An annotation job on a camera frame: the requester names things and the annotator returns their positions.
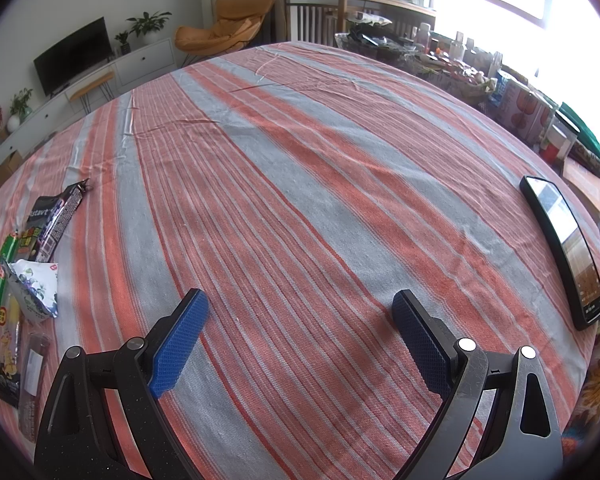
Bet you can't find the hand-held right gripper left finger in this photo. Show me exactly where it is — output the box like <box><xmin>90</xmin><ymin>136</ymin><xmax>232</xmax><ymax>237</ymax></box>
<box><xmin>34</xmin><ymin>288</ymin><xmax>211</xmax><ymax>480</ymax></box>

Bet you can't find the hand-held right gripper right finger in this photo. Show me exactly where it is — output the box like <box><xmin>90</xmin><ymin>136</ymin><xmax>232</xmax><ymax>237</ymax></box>
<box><xmin>391</xmin><ymin>289</ymin><xmax>563</xmax><ymax>480</ymax></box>

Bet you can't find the long clear snack packet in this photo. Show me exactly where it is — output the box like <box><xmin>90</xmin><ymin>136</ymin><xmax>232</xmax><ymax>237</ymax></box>
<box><xmin>0</xmin><ymin>227</ymin><xmax>46</xmax><ymax>407</ymax></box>

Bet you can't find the clear bag of brown snack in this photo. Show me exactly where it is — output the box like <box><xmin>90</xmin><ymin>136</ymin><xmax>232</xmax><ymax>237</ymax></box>
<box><xmin>19</xmin><ymin>332</ymin><xmax>52</xmax><ymax>443</ymax></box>

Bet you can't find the green sausage stick packet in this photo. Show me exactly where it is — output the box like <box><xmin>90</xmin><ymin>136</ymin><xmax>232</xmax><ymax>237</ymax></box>
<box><xmin>0</xmin><ymin>232</ymin><xmax>20</xmax><ymax>326</ymax></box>

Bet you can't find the white blue floral packet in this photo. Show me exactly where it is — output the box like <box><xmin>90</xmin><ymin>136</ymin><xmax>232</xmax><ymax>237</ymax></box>
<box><xmin>2</xmin><ymin>259</ymin><xmax>61</xmax><ymax>320</ymax></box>

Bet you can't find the dark chocolate bar wrapper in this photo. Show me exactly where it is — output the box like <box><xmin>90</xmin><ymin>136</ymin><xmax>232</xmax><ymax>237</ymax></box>
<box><xmin>27</xmin><ymin>180</ymin><xmax>93</xmax><ymax>263</ymax></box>

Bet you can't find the wicker basket of snacks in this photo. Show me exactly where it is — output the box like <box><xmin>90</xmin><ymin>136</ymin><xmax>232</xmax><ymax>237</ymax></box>
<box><xmin>420</xmin><ymin>60</ymin><xmax>496</xmax><ymax>107</ymax></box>

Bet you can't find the black smartphone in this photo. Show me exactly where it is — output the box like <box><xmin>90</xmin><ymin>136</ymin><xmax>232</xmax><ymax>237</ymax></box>
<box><xmin>520</xmin><ymin>175</ymin><xmax>600</xmax><ymax>332</ymax></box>

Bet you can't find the floral patterned cloth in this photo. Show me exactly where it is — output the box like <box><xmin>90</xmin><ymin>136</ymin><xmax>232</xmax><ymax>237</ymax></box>
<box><xmin>562</xmin><ymin>310</ymin><xmax>600</xmax><ymax>461</ymax></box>

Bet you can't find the cardboard box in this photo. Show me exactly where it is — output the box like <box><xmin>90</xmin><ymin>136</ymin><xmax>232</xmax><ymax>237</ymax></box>
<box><xmin>0</xmin><ymin>150</ymin><xmax>23</xmax><ymax>201</ymax></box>

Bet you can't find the orange grey striped tablecloth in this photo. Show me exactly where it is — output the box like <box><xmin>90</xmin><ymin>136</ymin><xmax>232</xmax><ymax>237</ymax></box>
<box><xmin>0</xmin><ymin>41</ymin><xmax>600</xmax><ymax>480</ymax></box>

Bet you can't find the brown flat box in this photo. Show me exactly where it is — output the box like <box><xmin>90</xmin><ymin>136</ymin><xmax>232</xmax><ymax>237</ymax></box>
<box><xmin>562</xmin><ymin>157</ymin><xmax>600</xmax><ymax>216</ymax></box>

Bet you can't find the plant in white vase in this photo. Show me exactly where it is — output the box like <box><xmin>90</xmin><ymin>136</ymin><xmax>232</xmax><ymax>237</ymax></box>
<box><xmin>7</xmin><ymin>87</ymin><xmax>33</xmax><ymax>133</ymax></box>

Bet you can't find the white jar with red label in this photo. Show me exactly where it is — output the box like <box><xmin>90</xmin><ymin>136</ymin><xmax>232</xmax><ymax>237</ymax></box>
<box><xmin>540</xmin><ymin>125</ymin><xmax>568</xmax><ymax>164</ymax></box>

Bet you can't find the red patterned cans pack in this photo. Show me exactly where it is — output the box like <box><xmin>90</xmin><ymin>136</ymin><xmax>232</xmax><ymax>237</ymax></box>
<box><xmin>500</xmin><ymin>77</ymin><xmax>556</xmax><ymax>143</ymax></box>

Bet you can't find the green bag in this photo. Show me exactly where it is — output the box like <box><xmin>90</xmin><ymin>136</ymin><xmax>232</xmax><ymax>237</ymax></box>
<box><xmin>557</xmin><ymin>102</ymin><xmax>600</xmax><ymax>161</ymax></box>

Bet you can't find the wooden stool with metal legs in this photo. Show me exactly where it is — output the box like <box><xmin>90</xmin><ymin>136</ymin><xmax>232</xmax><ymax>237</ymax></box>
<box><xmin>70</xmin><ymin>71</ymin><xmax>117</xmax><ymax>115</ymax></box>

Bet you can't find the white television cabinet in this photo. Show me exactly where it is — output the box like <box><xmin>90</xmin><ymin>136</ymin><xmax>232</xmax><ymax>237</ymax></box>
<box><xmin>0</xmin><ymin>37</ymin><xmax>177</xmax><ymax>153</ymax></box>

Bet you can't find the group of bottles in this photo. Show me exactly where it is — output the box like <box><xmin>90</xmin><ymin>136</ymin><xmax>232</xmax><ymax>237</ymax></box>
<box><xmin>415</xmin><ymin>22</ymin><xmax>506</xmax><ymax>77</ymax></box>

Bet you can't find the black television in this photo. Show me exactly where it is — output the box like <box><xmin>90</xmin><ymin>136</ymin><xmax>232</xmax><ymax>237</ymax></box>
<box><xmin>33</xmin><ymin>16</ymin><xmax>113</xmax><ymax>97</ymax></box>

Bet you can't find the black tray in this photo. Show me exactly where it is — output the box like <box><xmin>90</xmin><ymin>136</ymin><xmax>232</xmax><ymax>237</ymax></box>
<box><xmin>347</xmin><ymin>30</ymin><xmax>416</xmax><ymax>59</ymax></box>

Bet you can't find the orange lounge chair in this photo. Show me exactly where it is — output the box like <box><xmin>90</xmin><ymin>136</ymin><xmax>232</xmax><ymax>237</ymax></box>
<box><xmin>174</xmin><ymin>0</ymin><xmax>277</xmax><ymax>67</ymax></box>

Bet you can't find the large green potted plant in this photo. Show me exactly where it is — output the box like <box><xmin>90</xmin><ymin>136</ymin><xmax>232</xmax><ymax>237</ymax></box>
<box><xmin>126</xmin><ymin>10</ymin><xmax>173</xmax><ymax>45</ymax></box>

